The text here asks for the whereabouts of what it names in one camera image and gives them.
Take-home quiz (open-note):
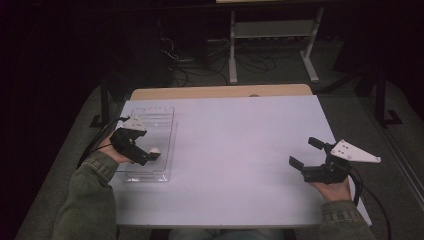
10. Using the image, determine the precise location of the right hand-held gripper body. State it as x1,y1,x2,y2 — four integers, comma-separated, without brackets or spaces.
300,139,382,185

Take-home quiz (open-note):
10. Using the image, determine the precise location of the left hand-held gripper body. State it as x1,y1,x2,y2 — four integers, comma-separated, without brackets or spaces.
109,115,150,167

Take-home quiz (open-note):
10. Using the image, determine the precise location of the clear plastic tray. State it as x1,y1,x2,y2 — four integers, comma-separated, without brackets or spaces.
112,106,178,183

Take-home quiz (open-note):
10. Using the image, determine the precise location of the person's left hand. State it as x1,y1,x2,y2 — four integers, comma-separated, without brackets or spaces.
97,134,135,165

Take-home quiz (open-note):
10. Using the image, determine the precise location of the person's right hand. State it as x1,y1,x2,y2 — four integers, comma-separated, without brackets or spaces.
309,177,353,203

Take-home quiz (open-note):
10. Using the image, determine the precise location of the black metal stand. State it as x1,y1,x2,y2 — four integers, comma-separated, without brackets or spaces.
89,74,112,130
373,68,404,128

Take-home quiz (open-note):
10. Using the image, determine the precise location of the white board sheet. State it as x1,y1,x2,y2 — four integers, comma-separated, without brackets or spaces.
107,94,373,228

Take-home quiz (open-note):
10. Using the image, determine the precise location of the wooden table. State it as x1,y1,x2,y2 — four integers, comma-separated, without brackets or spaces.
129,83,314,101

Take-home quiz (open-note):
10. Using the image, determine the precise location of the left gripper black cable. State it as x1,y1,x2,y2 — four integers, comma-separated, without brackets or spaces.
76,115,132,170

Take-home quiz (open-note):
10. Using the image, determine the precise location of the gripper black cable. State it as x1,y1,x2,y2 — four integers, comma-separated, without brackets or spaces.
76,115,132,170
347,165,392,240

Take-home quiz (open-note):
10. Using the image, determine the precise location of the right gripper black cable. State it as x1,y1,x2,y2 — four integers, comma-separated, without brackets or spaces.
347,165,392,240

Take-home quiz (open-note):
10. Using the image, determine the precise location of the tangle of floor cables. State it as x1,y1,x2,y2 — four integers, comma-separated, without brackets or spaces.
159,35,278,87

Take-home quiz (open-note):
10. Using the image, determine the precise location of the white metal desk frame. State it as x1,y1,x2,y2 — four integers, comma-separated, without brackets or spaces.
227,5,326,85

